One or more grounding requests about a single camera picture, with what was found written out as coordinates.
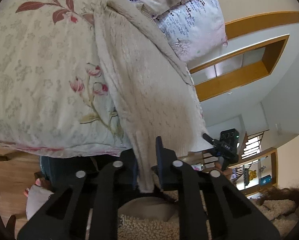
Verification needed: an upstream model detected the wooden wall shelf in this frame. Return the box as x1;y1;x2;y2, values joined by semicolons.
230;147;278;197

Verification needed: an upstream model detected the person's right hand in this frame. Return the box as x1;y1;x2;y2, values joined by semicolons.
214;161;232;180

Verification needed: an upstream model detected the pink lavender print pillow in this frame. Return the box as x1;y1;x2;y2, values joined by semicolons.
152;0;227;62

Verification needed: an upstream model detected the cream fleece jacket sleeve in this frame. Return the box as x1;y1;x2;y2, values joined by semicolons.
117;186;299;239

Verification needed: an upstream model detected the cream cable-knit sweater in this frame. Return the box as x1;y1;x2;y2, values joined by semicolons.
94;0;209;192

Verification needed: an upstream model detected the floral bed quilt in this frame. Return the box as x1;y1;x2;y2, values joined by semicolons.
0;0;130;158

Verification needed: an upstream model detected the wooden door frame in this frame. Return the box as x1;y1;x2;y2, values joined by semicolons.
190;11;299;102

